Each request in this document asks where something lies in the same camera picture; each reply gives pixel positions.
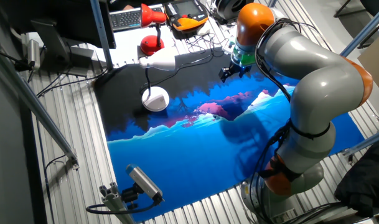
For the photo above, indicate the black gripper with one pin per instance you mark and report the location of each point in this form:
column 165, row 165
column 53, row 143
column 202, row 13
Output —
column 239, row 69

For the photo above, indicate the white desk lamp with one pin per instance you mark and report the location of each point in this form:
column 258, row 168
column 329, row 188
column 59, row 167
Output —
column 156, row 99

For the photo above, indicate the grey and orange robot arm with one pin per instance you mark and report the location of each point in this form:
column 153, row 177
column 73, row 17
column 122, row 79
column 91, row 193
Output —
column 316, row 84

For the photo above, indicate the red desk lamp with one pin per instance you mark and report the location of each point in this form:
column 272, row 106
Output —
column 150, row 44

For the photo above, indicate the person's bare hand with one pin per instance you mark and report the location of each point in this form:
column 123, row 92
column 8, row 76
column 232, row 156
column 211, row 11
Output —
column 128, row 7

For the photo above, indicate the white computer mouse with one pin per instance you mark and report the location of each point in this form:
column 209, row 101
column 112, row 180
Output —
column 204, row 30

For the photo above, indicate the grey and orange teach pendant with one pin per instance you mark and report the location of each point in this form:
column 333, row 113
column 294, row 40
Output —
column 186, row 22

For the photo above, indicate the blue landscape print mat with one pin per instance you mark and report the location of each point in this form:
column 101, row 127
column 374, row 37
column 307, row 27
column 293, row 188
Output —
column 192, row 161

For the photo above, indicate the black computer keyboard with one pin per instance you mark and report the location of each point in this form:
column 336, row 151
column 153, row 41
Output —
column 124, row 18

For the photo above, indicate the brown cardboard sheet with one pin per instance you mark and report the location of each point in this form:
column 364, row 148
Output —
column 376, row 62

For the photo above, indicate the black office chair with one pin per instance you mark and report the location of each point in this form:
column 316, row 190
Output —
column 374, row 6

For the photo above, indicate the black fabric bag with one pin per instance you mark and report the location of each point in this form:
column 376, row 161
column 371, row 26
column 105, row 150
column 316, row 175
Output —
column 363, row 183

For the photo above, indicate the black computer monitor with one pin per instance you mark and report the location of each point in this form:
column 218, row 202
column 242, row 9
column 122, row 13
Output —
column 68, row 18

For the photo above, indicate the silver cylindrical device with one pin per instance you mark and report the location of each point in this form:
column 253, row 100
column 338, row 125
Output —
column 33, row 53

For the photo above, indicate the aluminium frame bar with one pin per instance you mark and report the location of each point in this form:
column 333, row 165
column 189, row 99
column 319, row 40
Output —
column 272, row 2
column 363, row 31
column 369, row 141
column 101, row 34
column 36, row 108

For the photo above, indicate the grey camera with blue end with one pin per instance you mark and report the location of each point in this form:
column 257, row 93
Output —
column 143, row 181

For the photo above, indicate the black camera ball mount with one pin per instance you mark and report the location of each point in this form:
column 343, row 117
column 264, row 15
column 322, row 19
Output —
column 130, row 195

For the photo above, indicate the aluminium profile camera post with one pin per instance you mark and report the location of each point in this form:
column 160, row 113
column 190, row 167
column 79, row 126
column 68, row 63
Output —
column 114, row 202

